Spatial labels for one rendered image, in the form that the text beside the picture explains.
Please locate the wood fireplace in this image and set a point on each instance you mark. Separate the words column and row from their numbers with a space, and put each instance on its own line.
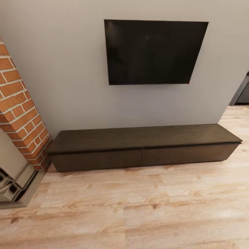
column 18, row 178

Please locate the cabinet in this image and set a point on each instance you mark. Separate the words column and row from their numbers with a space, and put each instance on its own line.
column 95, row 149

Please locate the wall mounted tv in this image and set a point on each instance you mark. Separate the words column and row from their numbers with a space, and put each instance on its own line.
column 152, row 51

